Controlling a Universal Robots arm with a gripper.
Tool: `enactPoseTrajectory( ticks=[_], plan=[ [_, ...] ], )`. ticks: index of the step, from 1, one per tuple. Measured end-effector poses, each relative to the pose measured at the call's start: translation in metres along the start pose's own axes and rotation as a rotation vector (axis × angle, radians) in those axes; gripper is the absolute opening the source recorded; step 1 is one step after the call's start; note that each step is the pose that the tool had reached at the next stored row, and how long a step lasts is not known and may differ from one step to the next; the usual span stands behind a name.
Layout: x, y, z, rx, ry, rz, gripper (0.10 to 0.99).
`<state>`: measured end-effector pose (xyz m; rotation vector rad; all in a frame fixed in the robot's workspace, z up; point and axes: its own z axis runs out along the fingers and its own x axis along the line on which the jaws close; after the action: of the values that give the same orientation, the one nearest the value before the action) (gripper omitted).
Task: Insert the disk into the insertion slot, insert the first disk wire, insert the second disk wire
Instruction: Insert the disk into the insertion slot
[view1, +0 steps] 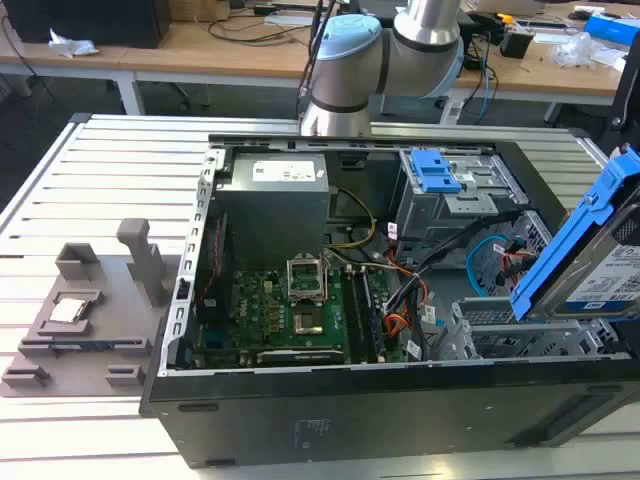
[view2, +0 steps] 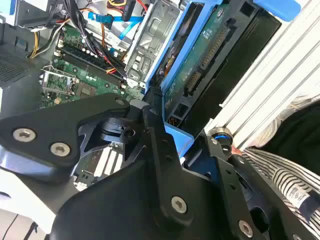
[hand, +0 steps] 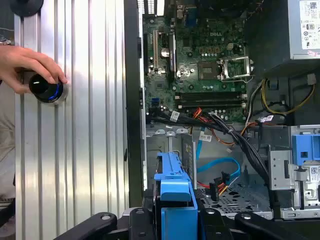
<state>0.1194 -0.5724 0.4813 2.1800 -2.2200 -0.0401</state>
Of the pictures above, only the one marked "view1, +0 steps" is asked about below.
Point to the black computer box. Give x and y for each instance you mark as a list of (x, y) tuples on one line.
[(90, 20)]

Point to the metal locking lever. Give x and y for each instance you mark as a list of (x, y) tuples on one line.
[(327, 270)]

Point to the silver CPU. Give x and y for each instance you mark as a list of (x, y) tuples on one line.
[(69, 310)]

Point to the black PC case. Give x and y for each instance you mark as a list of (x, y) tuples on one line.
[(350, 415)]

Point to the blue plastic drive latch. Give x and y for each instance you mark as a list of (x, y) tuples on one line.
[(430, 170)]

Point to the grey power supply unit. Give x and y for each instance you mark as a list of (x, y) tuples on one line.
[(272, 215)]

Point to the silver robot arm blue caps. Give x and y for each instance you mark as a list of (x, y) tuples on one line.
[(345, 75)]

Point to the black graphics card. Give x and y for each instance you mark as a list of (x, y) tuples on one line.
[(300, 356)]

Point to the white crumpled paper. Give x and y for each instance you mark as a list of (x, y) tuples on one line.
[(70, 45)]

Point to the clear plastic bag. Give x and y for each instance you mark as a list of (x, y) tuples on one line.
[(575, 50)]

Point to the hard disk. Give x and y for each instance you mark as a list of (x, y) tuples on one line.
[(560, 260)]

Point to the grey parts rack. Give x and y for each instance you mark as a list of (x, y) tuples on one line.
[(110, 310)]

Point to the green motherboard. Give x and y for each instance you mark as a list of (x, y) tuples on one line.
[(260, 310)]

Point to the metal disk bay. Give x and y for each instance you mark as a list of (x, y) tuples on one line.
[(500, 340)]

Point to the blue cardboard box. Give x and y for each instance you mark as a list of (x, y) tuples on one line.
[(615, 30)]

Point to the small black device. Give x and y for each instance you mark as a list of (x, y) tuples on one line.
[(515, 42)]

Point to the metal optical drive cage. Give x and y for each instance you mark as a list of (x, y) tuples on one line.
[(435, 215)]

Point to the wooden desk white frame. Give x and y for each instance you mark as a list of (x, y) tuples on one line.
[(175, 55), (540, 75)]

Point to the CPU socket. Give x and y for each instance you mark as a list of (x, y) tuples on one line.
[(307, 324)]

